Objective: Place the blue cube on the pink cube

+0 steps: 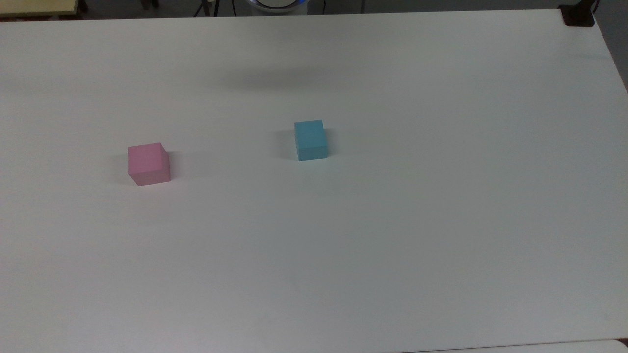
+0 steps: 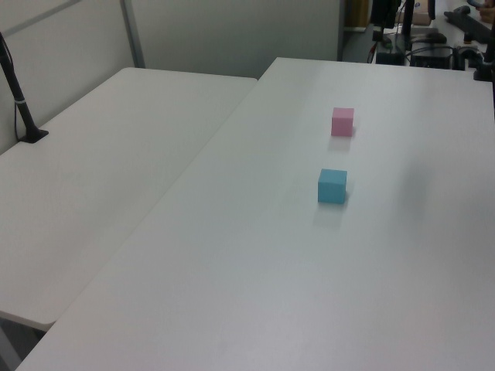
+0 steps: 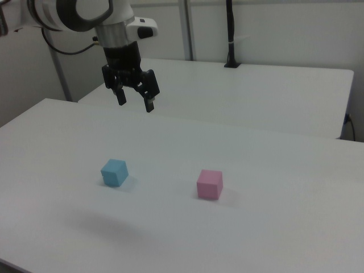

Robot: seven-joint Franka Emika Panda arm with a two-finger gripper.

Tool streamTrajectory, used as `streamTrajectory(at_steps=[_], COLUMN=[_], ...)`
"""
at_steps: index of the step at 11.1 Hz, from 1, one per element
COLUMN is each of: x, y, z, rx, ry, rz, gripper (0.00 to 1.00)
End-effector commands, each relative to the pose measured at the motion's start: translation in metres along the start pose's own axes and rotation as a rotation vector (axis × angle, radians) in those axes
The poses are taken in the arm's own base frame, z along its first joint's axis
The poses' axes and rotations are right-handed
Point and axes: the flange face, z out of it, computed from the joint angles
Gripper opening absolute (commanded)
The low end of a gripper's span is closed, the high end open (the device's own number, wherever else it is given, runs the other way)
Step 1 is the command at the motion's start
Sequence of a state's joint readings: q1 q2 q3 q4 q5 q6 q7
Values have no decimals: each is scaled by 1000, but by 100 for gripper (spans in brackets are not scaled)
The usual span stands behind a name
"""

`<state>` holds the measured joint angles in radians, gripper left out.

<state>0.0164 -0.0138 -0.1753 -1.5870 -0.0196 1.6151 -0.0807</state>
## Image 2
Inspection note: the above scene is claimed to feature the grey partition corner post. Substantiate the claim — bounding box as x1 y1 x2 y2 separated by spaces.
119 0 146 70

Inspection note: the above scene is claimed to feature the black table clamp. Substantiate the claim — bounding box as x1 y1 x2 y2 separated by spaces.
473 36 495 83

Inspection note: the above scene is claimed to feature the small black box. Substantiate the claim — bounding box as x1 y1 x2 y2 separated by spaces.
375 51 405 66

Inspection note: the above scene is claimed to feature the blue cube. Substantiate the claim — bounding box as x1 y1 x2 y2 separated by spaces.
317 168 348 205

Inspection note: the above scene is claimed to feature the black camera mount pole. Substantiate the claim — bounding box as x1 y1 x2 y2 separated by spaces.
0 30 50 145

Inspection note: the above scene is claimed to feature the brown cardboard box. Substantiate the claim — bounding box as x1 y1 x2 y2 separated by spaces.
411 0 432 26

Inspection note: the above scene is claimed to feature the black keyboard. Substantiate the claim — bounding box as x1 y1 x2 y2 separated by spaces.
443 6 493 44

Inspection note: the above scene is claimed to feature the black hanging garment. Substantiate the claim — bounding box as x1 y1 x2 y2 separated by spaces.
369 0 401 29

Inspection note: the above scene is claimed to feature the pink cube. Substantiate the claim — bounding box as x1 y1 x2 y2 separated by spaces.
330 107 355 138

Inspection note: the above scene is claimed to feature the black electronics box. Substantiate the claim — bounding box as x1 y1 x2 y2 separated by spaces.
409 46 454 70

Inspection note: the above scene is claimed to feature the white side table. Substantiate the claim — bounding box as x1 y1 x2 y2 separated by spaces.
0 66 259 332

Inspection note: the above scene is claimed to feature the black monitor stand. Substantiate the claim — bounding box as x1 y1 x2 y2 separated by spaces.
401 0 415 52

